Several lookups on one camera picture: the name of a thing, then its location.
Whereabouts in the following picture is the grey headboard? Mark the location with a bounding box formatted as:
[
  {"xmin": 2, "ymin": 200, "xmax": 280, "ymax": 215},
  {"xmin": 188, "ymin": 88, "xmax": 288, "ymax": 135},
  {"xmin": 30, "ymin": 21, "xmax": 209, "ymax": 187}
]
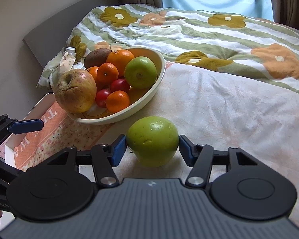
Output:
[{"xmin": 23, "ymin": 0, "xmax": 119, "ymax": 67}]

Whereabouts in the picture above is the red cherry tomato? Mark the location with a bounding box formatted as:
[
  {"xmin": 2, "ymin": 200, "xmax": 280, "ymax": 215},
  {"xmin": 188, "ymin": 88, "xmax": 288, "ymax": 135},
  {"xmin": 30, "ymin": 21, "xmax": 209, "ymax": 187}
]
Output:
[
  {"xmin": 95, "ymin": 89, "xmax": 111, "ymax": 108},
  {"xmin": 110, "ymin": 78, "xmax": 131, "ymax": 93}
]

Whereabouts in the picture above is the small mandarin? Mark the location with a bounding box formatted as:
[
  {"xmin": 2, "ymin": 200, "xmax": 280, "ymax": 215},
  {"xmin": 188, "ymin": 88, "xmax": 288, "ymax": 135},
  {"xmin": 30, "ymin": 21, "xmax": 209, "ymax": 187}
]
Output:
[
  {"xmin": 96, "ymin": 63, "xmax": 119, "ymax": 85},
  {"xmin": 106, "ymin": 91, "xmax": 130, "ymax": 113}
]

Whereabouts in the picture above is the small mandarin front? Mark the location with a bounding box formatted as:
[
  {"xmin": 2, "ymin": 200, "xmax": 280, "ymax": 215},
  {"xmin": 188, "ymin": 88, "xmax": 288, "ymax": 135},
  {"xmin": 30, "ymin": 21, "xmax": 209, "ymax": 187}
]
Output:
[{"xmin": 106, "ymin": 91, "xmax": 130, "ymax": 113}]

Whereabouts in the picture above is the brown kiwi with sticker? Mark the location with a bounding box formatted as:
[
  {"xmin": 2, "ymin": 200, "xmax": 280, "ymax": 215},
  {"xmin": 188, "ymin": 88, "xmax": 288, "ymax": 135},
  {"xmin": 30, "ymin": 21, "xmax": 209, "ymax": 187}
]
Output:
[{"xmin": 84, "ymin": 48, "xmax": 111, "ymax": 69}]

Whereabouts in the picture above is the green apple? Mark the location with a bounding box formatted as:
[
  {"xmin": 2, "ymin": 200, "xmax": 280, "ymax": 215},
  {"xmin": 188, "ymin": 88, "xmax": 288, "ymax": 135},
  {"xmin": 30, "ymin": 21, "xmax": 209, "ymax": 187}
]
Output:
[
  {"xmin": 124, "ymin": 56, "xmax": 157, "ymax": 89},
  {"xmin": 126, "ymin": 116, "xmax": 179, "ymax": 167}
]

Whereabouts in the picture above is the cream oval duck bowl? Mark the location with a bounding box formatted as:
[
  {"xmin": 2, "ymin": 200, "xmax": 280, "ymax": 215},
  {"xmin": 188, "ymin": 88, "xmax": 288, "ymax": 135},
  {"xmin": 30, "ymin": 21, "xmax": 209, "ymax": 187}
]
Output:
[{"xmin": 55, "ymin": 48, "xmax": 166, "ymax": 125}]

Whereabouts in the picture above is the red cherry tomato front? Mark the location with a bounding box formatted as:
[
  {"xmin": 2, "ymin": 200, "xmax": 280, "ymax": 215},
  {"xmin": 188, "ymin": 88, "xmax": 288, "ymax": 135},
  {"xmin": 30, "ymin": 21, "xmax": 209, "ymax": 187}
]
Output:
[{"xmin": 95, "ymin": 89, "xmax": 111, "ymax": 108}]

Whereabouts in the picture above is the floral striped duvet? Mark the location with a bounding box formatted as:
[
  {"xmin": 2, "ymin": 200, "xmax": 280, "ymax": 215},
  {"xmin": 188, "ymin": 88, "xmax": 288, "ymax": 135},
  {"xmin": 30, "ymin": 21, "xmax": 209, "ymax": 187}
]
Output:
[{"xmin": 38, "ymin": 4, "xmax": 299, "ymax": 93}]

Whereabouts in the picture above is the large orange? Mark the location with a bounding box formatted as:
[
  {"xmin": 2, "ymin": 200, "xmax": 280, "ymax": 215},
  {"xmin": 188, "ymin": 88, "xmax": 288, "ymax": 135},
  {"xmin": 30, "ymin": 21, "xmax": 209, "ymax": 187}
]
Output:
[{"xmin": 86, "ymin": 66, "xmax": 105, "ymax": 91}]

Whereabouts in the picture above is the small plastic bottle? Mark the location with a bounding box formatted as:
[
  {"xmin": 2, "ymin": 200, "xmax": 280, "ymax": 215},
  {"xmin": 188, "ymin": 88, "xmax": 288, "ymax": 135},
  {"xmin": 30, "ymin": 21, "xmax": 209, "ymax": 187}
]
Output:
[{"xmin": 58, "ymin": 47, "xmax": 76, "ymax": 76}]

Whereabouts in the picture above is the white floral towel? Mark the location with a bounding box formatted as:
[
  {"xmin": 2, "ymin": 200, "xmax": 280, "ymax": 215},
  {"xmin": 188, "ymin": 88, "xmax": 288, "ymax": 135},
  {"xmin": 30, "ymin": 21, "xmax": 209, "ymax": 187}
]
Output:
[{"xmin": 77, "ymin": 61, "xmax": 299, "ymax": 232}]

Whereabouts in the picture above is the large brownish apple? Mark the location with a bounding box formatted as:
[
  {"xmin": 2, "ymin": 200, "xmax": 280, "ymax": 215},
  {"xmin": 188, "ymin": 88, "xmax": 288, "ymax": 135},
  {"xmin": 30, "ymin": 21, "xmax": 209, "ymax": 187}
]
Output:
[{"xmin": 54, "ymin": 69, "xmax": 97, "ymax": 114}]

